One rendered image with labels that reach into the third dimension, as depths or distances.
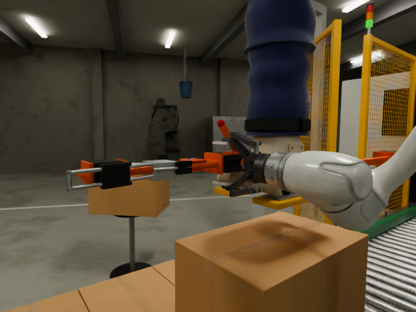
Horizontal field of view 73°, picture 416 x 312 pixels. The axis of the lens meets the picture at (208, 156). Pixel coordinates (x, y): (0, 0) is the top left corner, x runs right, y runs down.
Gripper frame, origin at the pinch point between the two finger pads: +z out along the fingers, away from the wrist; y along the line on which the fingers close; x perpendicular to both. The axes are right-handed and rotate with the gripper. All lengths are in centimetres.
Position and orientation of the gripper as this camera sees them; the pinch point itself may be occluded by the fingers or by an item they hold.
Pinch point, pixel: (219, 162)
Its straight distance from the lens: 84.1
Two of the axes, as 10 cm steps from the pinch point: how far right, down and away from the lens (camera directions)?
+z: -6.2, -0.7, 7.8
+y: -0.1, 10.0, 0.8
